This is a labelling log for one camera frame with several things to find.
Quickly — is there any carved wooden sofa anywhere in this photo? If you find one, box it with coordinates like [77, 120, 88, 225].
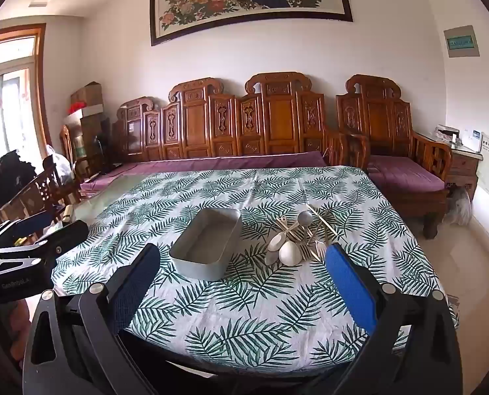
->
[112, 72, 348, 165]

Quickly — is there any carved wooden armchair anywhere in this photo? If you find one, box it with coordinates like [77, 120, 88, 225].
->
[335, 75, 454, 239]

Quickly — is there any clear plastic bag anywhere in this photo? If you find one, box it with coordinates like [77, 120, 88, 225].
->
[446, 187, 473, 227]

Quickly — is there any pile of black clothes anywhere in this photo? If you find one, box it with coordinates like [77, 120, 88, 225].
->
[0, 150, 37, 210]

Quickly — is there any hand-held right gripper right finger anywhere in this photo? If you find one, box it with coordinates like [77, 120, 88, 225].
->
[324, 244, 463, 395]

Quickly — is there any purple sofa cushion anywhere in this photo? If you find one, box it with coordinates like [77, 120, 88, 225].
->
[80, 150, 327, 198]

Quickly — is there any white plastic bag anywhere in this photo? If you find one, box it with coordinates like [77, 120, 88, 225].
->
[43, 144, 74, 186]

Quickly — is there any purple armchair cushion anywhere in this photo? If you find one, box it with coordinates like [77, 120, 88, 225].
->
[366, 154, 446, 193]

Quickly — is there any white box with red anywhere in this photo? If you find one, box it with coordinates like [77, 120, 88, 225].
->
[67, 103, 104, 118]

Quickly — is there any white tabletop device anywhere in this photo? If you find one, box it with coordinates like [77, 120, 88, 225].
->
[461, 128, 482, 153]

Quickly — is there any metal spoon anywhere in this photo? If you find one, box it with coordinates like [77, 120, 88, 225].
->
[279, 211, 314, 239]

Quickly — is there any leaf print tablecloth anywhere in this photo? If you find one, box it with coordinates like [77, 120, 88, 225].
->
[51, 166, 461, 379]

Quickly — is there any grey wall box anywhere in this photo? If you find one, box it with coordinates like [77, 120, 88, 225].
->
[443, 25, 480, 58]

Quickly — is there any beige chopstick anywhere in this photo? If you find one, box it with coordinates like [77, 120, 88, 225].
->
[305, 203, 339, 237]

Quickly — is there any wooden side table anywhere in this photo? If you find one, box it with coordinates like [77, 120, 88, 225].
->
[417, 132, 483, 202]

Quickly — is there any white plastic fork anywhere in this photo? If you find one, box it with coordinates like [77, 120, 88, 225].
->
[310, 239, 329, 262]

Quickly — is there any grey metal tray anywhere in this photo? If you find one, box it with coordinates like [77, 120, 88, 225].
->
[169, 208, 243, 281]

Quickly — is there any large brown cardboard box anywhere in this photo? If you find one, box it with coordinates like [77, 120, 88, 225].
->
[80, 114, 109, 157]

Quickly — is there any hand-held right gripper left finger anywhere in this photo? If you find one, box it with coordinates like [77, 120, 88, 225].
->
[22, 243, 163, 395]

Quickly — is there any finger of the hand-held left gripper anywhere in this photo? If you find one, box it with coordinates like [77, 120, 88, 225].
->
[0, 210, 74, 250]
[0, 220, 89, 260]

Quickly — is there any wooden lattice chair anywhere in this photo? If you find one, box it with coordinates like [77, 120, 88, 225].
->
[0, 165, 81, 223]

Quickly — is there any wood framed glass door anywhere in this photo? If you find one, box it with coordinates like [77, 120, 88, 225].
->
[0, 25, 48, 165]

